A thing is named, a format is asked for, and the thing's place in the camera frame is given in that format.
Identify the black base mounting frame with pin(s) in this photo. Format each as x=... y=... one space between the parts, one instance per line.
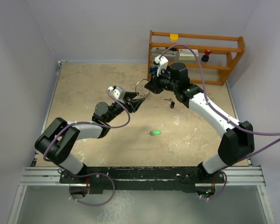
x=185 y=179

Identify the white green staples box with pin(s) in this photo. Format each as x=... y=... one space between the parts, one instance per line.
x=186 y=54

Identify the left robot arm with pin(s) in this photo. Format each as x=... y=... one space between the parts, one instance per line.
x=58 y=139

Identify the key with black fob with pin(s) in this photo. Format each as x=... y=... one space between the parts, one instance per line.
x=172 y=103

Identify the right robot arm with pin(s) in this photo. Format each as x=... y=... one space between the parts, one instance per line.
x=237 y=142

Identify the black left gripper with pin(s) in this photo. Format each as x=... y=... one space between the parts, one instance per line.
x=133 y=103

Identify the blue stapler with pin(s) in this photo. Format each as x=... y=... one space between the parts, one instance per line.
x=154 y=71

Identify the yellow small box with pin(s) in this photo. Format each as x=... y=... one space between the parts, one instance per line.
x=174 y=38

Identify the wooden shelf rack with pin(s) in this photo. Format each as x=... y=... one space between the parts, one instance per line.
x=221 y=53

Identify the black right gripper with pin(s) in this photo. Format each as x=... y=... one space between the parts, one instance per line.
x=153 y=85

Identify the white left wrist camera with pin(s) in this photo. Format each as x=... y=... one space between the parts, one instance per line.
x=117 y=92

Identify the silver keyring with clips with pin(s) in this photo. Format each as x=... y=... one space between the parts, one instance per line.
x=140 y=89

